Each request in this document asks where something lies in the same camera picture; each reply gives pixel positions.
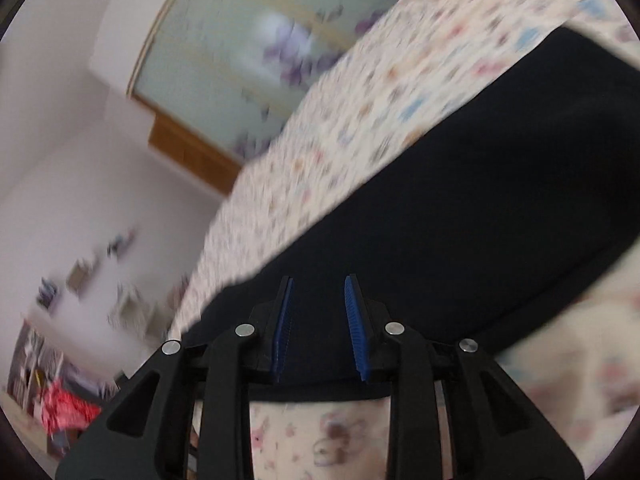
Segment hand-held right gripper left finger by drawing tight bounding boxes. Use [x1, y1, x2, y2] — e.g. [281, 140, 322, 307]
[55, 276, 296, 480]

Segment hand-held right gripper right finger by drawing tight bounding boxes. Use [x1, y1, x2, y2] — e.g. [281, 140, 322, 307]
[344, 274, 586, 480]

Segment black pants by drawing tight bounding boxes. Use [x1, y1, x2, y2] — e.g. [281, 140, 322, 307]
[172, 27, 640, 403]

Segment cluttered shelf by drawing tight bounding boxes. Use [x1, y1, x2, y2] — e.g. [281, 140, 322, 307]
[7, 225, 191, 411]

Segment floral printed bed sheet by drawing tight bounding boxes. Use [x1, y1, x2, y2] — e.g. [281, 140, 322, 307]
[167, 0, 640, 480]

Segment red cloth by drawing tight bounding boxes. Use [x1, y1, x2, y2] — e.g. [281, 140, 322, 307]
[32, 379, 103, 436]

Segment frosted glass wardrobe door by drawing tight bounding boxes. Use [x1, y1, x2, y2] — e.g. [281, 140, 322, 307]
[125, 0, 406, 167]

